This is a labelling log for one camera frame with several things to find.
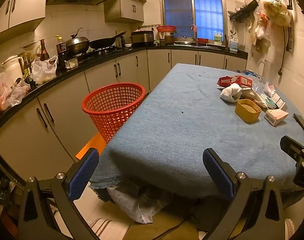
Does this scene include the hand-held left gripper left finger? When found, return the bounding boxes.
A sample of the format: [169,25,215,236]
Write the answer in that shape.
[17,148,100,240]

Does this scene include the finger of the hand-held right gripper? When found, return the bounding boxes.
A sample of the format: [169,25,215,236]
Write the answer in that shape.
[280,135,304,190]
[293,113,304,145]

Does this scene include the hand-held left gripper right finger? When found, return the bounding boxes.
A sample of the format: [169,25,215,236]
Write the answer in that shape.
[202,148,286,240]

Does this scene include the white cardboard box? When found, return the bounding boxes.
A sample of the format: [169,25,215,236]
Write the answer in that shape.
[264,109,289,127]

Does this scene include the red plastic mesh basket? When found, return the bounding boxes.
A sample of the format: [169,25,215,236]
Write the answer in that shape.
[81,82,146,144]

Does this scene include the orange stool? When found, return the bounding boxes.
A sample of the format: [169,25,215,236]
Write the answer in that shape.
[75,132,107,160]

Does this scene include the white cigarette pack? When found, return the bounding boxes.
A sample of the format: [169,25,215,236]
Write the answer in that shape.
[269,92,289,112]

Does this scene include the teal packet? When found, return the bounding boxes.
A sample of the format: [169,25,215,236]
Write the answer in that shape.
[261,94,275,109]

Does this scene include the pink white crumpled wrapper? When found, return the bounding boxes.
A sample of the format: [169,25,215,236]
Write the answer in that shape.
[263,82,276,95]

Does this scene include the beige snack bag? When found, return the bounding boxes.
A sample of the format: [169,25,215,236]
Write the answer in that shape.
[241,89,267,109]

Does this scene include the yellow plastic container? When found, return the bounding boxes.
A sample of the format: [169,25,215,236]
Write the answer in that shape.
[234,99,262,123]

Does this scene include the white towel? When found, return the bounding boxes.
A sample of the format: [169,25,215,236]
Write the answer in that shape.
[107,185,172,224]

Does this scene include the clear glass mug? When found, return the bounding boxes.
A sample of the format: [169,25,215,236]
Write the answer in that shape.
[258,59,279,80]

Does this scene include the blue tablecloth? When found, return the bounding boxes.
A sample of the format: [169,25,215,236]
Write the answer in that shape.
[89,63,304,198]

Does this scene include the beige base cabinets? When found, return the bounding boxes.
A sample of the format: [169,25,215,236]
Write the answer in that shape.
[0,49,247,180]

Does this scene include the blue plastic bag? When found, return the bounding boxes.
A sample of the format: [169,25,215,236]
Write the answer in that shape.
[238,69,259,77]

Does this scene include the red cardboard box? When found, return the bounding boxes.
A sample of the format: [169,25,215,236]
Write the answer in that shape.
[217,75,254,88]

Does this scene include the olive green cushion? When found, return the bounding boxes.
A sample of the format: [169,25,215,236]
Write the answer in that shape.
[122,212,200,240]

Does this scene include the white crumpled bag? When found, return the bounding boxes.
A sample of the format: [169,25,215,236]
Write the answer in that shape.
[219,82,242,104]

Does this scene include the black kitchen countertop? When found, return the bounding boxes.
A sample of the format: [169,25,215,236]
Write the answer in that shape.
[0,44,249,130]

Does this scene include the clear hanging plastic bags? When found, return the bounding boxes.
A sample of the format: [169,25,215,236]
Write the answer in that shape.
[248,5,271,46]

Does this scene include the white jug with blue label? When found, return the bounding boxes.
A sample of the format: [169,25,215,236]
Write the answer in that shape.
[228,35,240,52]

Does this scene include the white plastic bag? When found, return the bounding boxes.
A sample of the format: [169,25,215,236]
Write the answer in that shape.
[31,55,59,85]

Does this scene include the clear seasoning box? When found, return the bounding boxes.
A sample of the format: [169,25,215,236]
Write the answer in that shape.
[65,57,79,69]

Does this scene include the red printed plastic bag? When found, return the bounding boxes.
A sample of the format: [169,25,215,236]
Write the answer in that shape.
[0,67,31,115]

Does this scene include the small dark condiment bottle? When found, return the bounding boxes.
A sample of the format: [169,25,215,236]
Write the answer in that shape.
[23,52,36,88]

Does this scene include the yellow hanging plastic bag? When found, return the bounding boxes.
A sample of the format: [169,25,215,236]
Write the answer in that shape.
[258,0,292,27]

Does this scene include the gas stove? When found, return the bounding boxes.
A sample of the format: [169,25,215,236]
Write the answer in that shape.
[84,45,117,55]

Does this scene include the cooking oil bottle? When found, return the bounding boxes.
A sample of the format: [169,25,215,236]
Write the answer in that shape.
[55,34,67,68]

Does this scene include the dark soy sauce bottle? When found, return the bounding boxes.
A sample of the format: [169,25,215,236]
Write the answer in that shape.
[39,39,50,62]

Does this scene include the white electric kettle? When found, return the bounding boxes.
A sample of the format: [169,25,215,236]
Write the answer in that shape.
[0,56,25,80]

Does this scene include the steel wok with lid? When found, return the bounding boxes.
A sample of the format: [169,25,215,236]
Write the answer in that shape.
[64,27,90,57]

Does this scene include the black frying pan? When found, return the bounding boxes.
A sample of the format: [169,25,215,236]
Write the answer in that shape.
[89,31,127,50]

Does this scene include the steel pot lid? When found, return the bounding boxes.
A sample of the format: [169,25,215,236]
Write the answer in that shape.
[176,36,195,45]

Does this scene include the kitchen faucet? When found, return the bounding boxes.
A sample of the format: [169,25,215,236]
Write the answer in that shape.
[191,24,199,47]

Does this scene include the red plastic basin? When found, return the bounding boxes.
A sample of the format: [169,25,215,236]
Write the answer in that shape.
[156,25,177,33]

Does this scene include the black power cord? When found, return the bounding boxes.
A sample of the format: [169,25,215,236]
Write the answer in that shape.
[278,26,292,76]

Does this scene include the dark wall rack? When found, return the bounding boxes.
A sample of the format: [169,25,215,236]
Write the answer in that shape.
[229,0,259,22]

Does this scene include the aluminium frame window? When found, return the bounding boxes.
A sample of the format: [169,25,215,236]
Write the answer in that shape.
[160,0,229,43]

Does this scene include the small beige wall cabinet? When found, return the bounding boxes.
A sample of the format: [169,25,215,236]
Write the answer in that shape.
[104,0,147,24]

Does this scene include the large beige wall cabinet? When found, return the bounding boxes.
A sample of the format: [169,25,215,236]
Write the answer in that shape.
[0,0,49,48]

